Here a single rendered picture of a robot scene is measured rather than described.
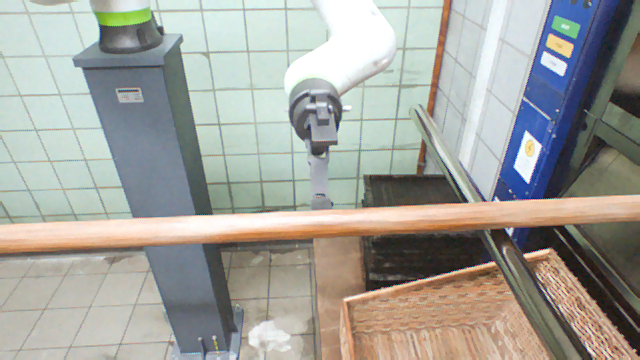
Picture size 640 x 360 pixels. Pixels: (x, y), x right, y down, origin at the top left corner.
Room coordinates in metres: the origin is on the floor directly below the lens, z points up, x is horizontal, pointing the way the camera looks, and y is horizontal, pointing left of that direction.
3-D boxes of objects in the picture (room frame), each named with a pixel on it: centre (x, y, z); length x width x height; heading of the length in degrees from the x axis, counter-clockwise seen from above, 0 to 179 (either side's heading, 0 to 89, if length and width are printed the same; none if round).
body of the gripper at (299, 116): (0.57, 0.01, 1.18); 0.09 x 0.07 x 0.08; 4
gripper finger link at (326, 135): (0.44, 0.00, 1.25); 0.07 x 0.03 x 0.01; 4
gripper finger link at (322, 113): (0.46, 0.00, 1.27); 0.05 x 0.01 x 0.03; 4
